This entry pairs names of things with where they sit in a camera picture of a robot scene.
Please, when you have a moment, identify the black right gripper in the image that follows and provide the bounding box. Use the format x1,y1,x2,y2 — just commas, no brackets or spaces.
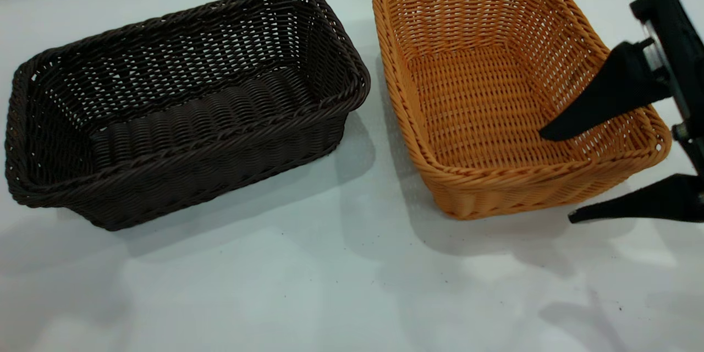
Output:
539,0,704,224

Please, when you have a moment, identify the orange wicker basket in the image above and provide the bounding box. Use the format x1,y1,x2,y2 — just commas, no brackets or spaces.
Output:
372,0,673,221

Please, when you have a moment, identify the black wicker basket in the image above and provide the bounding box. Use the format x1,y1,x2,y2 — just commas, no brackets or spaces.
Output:
4,0,371,232

